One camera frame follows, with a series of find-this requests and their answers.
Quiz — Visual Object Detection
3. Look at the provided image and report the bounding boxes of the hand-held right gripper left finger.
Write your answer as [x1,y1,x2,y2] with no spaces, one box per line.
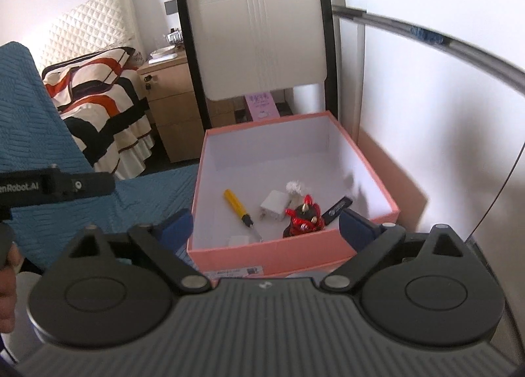
[68,209,212,296]

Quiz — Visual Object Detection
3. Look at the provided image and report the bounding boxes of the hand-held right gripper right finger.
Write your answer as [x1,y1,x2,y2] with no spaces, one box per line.
[319,210,468,291]

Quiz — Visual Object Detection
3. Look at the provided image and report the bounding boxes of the black usb stick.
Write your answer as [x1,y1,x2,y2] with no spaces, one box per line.
[320,196,354,225]

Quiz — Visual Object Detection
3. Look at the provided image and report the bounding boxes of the red devil figurine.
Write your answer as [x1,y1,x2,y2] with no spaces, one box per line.
[282,194,323,239]

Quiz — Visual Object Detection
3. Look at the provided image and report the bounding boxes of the yellow handled screwdriver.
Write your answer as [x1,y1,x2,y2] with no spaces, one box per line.
[223,189,263,243]

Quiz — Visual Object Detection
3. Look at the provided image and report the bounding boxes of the white plush toy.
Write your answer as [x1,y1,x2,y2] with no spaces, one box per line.
[285,181,305,208]

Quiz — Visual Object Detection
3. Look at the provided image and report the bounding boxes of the pink cardboard box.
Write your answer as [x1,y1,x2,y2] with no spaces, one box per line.
[186,111,401,279]

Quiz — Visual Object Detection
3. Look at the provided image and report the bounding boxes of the person's left hand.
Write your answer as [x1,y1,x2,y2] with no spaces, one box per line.
[0,244,18,333]

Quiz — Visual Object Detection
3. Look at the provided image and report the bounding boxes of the blue textured chair cover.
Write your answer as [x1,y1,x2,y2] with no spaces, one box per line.
[0,42,202,279]

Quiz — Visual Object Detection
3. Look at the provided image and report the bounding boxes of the wooden nightstand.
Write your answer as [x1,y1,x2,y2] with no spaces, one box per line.
[137,51,206,165]

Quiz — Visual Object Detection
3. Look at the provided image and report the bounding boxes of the striped pillow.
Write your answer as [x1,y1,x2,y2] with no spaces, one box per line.
[42,47,142,99]

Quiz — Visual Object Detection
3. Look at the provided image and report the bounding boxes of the cream quilted headboard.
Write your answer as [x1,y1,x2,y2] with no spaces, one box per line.
[38,0,145,71]

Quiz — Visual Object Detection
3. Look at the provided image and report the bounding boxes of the white dish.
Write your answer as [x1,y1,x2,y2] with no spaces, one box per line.
[148,48,178,65]

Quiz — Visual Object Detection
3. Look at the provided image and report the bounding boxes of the grey metal rail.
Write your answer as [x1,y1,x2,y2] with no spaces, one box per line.
[331,4,525,98]

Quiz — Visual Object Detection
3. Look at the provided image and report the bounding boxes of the white chair with black frame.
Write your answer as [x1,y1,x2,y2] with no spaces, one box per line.
[174,0,340,129]

